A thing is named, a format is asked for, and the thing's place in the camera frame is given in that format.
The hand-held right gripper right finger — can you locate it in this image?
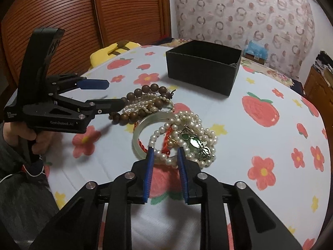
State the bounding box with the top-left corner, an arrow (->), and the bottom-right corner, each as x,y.
178,147 -> 303,250

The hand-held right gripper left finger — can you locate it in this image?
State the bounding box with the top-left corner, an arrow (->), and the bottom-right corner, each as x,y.
27,150 -> 157,250

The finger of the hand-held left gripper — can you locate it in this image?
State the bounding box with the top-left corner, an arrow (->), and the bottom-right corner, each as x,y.
53,93 -> 128,122
45,74 -> 110,97

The small pearl strand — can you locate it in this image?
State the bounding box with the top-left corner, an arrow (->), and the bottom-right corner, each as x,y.
122,95 -> 172,115

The brown wooden bead bracelet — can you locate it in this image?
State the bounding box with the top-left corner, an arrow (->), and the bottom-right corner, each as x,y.
109,83 -> 175,126

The red braided cord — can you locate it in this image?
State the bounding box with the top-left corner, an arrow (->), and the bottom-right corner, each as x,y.
134,121 -> 180,159

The green stone silver pendant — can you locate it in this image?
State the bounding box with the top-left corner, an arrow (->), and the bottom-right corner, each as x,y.
169,126 -> 216,161

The pale green jade bangle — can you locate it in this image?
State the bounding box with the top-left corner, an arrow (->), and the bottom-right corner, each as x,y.
132,112 -> 180,160

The long white pearl necklace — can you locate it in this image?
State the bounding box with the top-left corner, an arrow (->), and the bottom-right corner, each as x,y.
148,111 -> 218,168

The black storage box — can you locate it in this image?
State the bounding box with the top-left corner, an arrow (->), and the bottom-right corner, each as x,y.
166,40 -> 243,97

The person's left forearm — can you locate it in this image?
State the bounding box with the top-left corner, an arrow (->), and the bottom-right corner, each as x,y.
0,135 -> 34,175

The person's left hand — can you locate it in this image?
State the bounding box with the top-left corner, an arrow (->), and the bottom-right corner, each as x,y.
2,122 -> 54,162

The yellow plush toy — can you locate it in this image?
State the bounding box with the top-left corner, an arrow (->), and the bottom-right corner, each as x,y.
90,41 -> 142,71

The wooden slatted wardrobe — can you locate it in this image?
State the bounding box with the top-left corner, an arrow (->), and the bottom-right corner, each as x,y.
0,0 -> 172,91

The grey clothing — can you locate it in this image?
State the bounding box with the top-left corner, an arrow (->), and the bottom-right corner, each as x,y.
0,173 -> 59,241

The small brown cardboard box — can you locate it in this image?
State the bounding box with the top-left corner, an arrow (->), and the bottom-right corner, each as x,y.
245,52 -> 267,65

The blue bag on box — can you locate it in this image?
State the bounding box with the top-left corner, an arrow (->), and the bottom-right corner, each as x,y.
245,40 -> 270,58

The circle patterned curtain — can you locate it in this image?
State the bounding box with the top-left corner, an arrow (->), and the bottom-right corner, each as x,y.
173,0 -> 316,80

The wooden cabinet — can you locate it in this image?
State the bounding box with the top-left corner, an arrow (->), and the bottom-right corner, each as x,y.
303,65 -> 333,115

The pile of folded clothes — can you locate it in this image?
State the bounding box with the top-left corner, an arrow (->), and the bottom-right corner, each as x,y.
315,51 -> 333,86

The thin white cable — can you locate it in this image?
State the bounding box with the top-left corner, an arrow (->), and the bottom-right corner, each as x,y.
0,159 -> 45,184

